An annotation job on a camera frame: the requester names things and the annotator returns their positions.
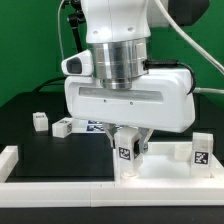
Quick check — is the white fiducial tag sheet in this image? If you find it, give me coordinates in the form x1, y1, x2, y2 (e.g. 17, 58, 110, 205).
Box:
72, 119, 104, 133

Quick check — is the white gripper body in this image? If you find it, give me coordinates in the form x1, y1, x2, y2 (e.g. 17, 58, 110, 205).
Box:
61, 50, 195, 133

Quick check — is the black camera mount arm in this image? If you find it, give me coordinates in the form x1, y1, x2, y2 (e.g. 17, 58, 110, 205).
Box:
67, 13, 83, 53

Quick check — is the white U-shaped obstacle fence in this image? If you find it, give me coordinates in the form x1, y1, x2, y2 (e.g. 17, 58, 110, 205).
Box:
0, 146, 224, 208

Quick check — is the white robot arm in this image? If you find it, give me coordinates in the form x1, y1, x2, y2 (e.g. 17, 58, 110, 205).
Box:
61, 0, 224, 153

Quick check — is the white hanging cable left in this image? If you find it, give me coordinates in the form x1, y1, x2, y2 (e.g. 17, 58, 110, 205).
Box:
56, 0, 68, 63

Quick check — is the white square table top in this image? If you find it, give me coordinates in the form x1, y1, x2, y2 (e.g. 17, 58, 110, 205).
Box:
112, 141, 224, 183

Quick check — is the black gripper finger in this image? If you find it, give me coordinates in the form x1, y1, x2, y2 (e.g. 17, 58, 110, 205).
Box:
138, 128, 153, 154
102, 123, 117, 148

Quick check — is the black cable at base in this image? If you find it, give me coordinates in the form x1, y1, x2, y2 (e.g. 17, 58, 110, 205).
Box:
32, 76, 68, 93

